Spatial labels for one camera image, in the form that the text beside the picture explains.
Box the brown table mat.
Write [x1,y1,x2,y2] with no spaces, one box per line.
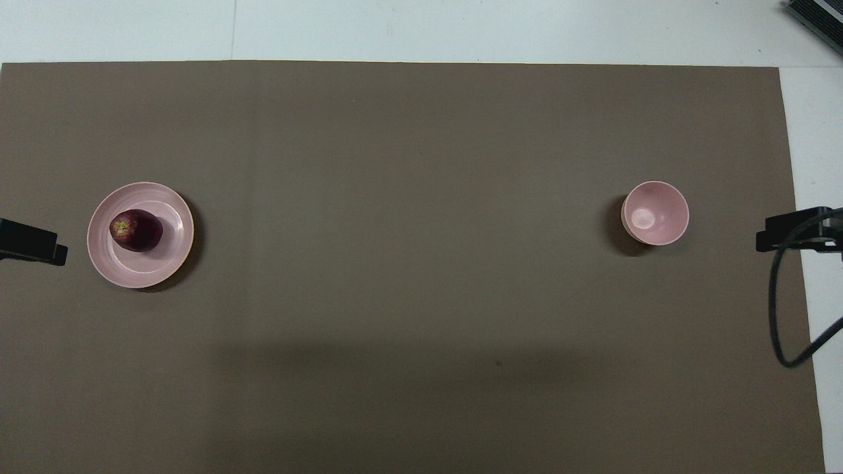
[0,61,827,474]

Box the dark red apple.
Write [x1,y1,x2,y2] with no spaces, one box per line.
[109,209,164,253]

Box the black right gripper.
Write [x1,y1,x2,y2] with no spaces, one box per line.
[756,206,843,253]

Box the pink plate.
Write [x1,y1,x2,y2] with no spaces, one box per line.
[87,182,196,289]

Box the pink bowl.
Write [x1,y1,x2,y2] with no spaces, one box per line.
[620,180,690,247]

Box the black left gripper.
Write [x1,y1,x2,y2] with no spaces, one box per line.
[0,219,68,267]

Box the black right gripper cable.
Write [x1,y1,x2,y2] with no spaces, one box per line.
[769,207,843,368]

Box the dark grey ribbed device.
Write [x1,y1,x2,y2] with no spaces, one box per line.
[784,0,843,57]

